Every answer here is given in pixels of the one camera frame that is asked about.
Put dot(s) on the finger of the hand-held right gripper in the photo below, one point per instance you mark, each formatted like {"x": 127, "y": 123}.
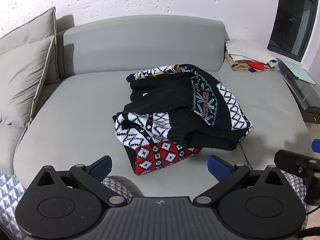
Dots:
{"x": 316, "y": 145}
{"x": 287, "y": 161}

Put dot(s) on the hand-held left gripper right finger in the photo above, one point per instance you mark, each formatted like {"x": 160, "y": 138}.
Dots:
{"x": 218, "y": 167}

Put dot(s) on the houndstooth pants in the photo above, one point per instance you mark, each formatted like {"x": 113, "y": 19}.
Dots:
{"x": 117, "y": 186}

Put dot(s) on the white folded cloth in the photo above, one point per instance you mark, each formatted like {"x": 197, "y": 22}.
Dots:
{"x": 247, "y": 51}

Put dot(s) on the pale green paper sheet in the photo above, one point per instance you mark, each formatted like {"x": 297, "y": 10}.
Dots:
{"x": 298, "y": 71}

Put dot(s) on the red cloth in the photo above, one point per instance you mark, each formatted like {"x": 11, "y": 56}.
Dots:
{"x": 256, "y": 65}

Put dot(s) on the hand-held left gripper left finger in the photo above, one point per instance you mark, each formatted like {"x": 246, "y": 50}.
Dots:
{"x": 101, "y": 167}

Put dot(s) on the black patterned knit sweater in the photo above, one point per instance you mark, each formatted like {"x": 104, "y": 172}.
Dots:
{"x": 162, "y": 97}

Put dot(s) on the grey sofa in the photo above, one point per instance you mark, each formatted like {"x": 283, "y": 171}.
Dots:
{"x": 87, "y": 120}

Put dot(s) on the small grey cushion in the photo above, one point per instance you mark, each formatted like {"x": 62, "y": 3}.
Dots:
{"x": 22, "y": 80}

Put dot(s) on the dark window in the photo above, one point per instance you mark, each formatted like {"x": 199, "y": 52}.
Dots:
{"x": 290, "y": 20}

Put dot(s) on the glass side table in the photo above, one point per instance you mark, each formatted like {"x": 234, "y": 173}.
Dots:
{"x": 300, "y": 90}

